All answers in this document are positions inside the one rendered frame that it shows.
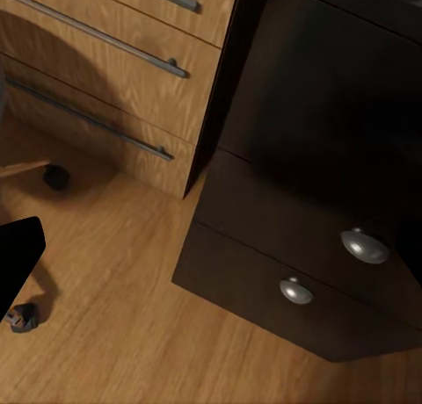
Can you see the cabinet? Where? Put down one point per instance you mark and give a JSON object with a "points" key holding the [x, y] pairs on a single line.
{"points": [[142, 85], [319, 159]]}

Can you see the swivel chair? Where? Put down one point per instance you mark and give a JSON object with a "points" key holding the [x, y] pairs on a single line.
{"points": [[25, 317]]}

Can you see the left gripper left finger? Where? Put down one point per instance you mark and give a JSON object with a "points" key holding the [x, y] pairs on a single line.
{"points": [[22, 243]]}

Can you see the desk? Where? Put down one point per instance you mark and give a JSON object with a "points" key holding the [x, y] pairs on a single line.
{"points": [[403, 16]]}

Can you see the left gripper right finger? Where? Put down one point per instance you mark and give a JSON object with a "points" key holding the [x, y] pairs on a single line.
{"points": [[408, 243]]}

